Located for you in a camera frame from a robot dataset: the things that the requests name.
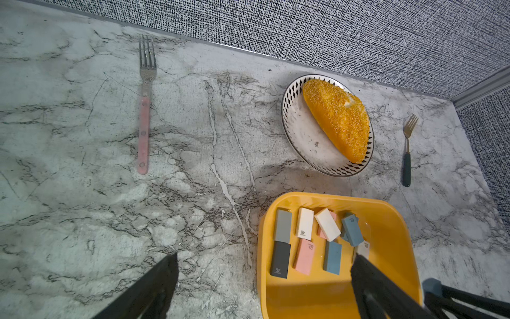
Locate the yellow bread loaf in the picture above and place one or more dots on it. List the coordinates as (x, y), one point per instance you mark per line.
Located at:
(341, 115)

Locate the patterned white bowl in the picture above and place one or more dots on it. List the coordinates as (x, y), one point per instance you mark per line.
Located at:
(309, 140)

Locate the blue eraser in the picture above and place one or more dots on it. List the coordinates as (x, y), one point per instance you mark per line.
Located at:
(332, 258)
(351, 231)
(432, 286)

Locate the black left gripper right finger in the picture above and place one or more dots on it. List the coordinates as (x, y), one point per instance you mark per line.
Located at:
(378, 297)

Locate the black eraser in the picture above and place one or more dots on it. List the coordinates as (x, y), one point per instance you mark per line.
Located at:
(281, 251)

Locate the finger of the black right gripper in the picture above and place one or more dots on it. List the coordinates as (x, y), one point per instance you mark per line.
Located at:
(462, 304)

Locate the pink handled fork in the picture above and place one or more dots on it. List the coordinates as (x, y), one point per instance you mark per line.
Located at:
(148, 73)

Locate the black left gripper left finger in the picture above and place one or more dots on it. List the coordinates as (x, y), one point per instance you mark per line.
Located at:
(148, 297)

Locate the white eraser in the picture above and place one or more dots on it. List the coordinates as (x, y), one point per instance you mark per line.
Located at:
(305, 221)
(363, 249)
(327, 224)

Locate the green handled gold fork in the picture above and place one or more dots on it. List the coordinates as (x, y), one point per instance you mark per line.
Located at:
(406, 171)

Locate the yellow storage box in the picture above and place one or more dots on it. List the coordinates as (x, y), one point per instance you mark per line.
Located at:
(322, 294)

